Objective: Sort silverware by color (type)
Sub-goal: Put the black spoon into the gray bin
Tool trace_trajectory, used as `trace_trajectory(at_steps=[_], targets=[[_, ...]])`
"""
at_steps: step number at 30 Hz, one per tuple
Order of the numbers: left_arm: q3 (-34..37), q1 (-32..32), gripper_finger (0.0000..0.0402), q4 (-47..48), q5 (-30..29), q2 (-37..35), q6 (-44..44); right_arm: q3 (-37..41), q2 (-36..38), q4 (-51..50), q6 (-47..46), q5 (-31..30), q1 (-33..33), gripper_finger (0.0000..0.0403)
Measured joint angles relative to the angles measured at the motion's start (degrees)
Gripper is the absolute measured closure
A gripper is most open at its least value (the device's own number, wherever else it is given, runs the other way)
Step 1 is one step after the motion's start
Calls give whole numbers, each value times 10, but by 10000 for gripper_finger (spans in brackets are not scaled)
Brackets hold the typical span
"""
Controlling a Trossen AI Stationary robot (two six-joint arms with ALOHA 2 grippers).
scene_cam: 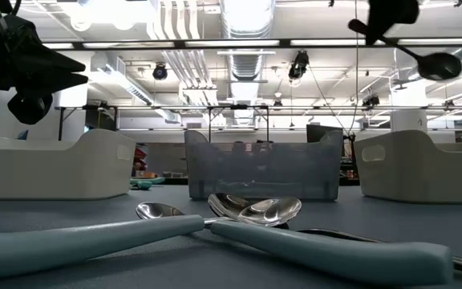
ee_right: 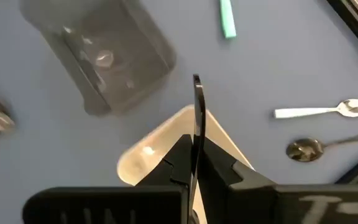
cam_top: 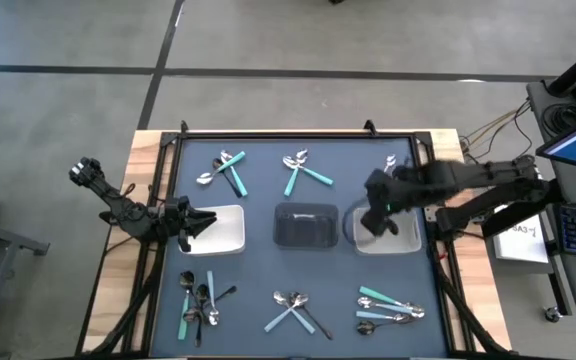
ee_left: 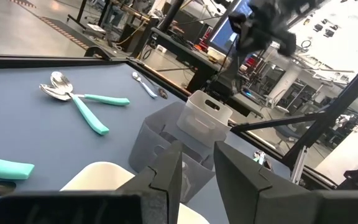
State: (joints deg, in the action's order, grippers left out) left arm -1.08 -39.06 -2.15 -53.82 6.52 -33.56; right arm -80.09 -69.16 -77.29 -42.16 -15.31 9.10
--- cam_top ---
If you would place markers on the grey translucent plastic bin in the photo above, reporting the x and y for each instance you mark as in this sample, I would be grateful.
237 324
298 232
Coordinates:
305 225

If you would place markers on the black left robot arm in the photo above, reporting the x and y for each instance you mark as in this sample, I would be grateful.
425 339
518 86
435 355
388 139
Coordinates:
133 215

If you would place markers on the white plastic bin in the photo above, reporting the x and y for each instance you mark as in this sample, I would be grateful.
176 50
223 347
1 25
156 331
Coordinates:
228 230
408 235

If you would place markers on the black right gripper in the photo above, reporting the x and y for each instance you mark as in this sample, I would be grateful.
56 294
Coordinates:
383 192

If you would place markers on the white paper sheet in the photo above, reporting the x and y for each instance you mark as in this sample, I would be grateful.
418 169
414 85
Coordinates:
523 245

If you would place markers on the grey metal stand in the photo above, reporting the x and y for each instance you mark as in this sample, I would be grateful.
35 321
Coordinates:
13 239

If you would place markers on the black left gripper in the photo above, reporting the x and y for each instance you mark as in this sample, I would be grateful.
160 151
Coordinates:
178 220

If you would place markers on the cart caster wheel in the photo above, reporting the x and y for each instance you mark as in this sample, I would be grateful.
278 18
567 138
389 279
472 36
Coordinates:
552 314

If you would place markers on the black aluminium table frame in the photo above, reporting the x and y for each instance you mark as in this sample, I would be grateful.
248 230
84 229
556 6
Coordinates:
288 135

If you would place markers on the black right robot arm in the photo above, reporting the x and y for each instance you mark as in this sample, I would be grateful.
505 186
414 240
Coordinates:
468 175

